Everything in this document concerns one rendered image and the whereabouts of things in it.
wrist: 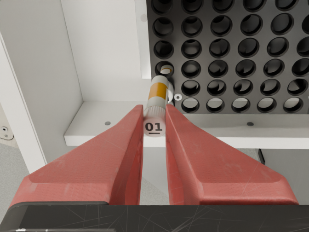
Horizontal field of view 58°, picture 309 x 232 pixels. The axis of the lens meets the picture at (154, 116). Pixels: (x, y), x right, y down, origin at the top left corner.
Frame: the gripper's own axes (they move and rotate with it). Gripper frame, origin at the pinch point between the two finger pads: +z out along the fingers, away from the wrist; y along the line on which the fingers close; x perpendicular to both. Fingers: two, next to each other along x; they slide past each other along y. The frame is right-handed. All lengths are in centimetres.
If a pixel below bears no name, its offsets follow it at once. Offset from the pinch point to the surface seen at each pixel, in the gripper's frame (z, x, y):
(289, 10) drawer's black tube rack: 7.1, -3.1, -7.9
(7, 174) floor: 101, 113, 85
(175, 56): 7.5, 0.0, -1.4
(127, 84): 14.1, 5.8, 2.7
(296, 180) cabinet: 27, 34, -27
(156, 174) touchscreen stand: 90, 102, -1
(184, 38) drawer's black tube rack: 7.5, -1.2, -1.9
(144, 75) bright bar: 12.8, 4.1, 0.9
